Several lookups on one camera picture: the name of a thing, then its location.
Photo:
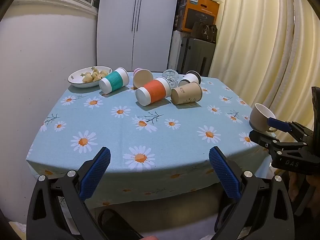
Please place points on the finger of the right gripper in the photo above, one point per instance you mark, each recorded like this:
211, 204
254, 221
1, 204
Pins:
274, 145
294, 129

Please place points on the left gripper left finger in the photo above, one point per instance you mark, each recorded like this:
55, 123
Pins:
45, 217

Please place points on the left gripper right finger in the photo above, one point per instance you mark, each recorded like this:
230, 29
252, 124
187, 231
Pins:
260, 208

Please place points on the beige ceramic mug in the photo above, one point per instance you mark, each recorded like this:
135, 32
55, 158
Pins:
259, 117

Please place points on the orange sleeve paper cup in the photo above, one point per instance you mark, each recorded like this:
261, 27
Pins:
153, 91

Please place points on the brown kraft paper cup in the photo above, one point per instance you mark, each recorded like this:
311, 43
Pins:
188, 93

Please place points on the white cup black lid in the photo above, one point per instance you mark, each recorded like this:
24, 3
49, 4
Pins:
190, 76

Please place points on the clear glass cup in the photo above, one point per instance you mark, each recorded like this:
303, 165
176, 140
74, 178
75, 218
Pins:
172, 77

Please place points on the pink sleeve paper cup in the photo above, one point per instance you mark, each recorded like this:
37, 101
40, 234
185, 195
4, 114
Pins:
141, 77

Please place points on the teal sleeve paper cup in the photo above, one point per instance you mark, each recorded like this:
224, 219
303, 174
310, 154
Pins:
114, 81

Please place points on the cream curtain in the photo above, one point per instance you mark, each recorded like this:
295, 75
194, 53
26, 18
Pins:
267, 52

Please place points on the daisy print blue tablecloth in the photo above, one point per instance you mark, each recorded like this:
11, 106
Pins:
157, 151

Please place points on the dark grey suitcase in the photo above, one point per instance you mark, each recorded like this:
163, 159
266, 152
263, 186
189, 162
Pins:
195, 55

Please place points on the black handbag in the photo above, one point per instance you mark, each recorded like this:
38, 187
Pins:
204, 32

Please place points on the white panel beside suitcase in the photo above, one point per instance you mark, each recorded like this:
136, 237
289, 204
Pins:
174, 52

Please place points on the beige snack pieces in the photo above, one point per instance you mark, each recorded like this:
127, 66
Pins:
94, 75

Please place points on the white floral bowl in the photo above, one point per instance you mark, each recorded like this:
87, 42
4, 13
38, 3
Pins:
75, 78

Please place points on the orange philips cardboard box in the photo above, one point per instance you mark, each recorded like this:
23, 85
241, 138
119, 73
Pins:
188, 12

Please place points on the white wardrobe cabinet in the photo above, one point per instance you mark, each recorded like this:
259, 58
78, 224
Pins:
135, 33

